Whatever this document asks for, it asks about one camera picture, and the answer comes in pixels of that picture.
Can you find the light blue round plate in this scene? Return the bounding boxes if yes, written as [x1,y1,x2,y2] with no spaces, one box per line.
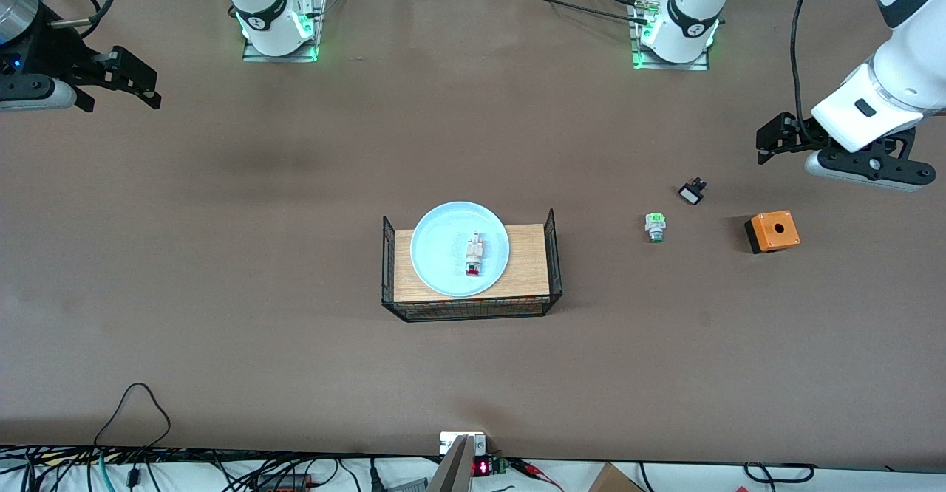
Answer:
[410,202,511,298]

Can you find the brown cardboard box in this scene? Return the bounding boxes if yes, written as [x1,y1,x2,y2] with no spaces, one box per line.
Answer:
[587,462,645,492]

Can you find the red black clip leads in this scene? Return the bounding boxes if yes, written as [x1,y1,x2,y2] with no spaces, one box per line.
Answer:
[508,458,565,492]

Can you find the orange button enclosure box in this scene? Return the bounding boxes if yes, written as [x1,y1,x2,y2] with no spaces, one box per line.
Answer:
[744,210,801,255]

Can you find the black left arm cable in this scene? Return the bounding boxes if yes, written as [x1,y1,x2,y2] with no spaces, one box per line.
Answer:
[790,0,827,125]

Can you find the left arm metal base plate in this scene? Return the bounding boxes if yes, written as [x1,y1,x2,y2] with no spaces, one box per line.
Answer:
[630,0,712,72]

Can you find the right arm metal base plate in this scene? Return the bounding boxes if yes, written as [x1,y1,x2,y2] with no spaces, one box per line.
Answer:
[242,0,327,64]

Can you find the black cable across table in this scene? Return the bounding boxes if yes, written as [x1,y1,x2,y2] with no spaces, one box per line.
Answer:
[505,0,653,26]

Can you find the black wire rack wooden top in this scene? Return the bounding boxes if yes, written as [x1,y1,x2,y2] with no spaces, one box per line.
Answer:
[381,208,563,323]

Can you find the black looped cable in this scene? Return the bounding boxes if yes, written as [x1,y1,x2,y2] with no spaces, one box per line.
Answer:
[93,382,172,450]

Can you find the black coiled cable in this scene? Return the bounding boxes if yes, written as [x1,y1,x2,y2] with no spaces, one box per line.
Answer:
[742,462,817,485]

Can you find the tangled black cable bundle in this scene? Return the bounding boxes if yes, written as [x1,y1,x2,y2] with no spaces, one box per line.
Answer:
[0,444,374,492]

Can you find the silver camera mount bracket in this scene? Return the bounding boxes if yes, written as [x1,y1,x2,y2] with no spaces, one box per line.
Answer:
[426,431,487,492]

